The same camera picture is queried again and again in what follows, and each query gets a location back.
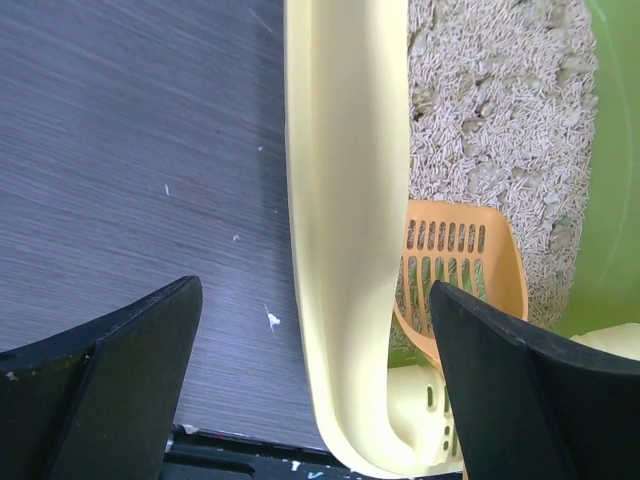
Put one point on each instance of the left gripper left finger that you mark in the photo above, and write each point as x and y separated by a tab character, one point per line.
98	401

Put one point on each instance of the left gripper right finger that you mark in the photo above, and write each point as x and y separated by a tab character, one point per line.
531	404

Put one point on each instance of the yellow green litter box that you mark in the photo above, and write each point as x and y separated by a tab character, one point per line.
347	149

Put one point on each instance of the orange litter scoop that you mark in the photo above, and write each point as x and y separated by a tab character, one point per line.
471	247

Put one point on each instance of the beige cat litter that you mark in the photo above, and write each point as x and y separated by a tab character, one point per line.
502	111

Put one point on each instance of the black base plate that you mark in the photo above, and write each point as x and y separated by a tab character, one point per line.
193	454

